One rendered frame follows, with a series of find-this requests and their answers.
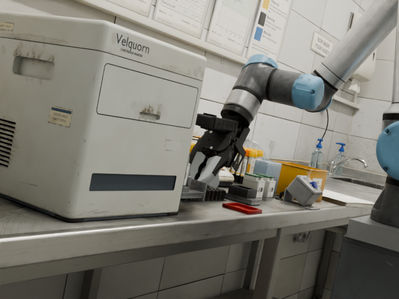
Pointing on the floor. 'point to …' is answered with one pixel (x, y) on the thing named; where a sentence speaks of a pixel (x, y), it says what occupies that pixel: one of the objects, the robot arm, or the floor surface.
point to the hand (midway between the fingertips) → (193, 185)
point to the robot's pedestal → (366, 272)
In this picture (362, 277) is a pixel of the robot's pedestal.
